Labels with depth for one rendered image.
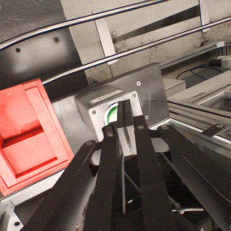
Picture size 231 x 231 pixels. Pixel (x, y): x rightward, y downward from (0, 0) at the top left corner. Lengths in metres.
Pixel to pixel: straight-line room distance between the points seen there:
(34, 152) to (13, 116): 0.07
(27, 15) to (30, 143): 0.37
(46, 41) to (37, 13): 0.07
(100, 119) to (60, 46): 0.37
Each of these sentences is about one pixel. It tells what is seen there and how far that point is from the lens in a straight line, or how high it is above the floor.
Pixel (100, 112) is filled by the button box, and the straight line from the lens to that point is 0.26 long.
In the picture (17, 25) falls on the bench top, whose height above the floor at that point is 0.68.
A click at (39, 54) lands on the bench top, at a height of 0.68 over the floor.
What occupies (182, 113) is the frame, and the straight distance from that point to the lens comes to 0.49.
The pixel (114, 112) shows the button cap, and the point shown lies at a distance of 0.25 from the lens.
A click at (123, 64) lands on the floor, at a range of 1.40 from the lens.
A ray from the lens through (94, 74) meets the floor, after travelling 1.32.
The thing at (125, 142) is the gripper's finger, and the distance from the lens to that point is 0.16.
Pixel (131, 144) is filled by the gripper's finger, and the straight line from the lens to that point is 0.16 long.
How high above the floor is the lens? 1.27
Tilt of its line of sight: 63 degrees down
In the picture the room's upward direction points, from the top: 122 degrees clockwise
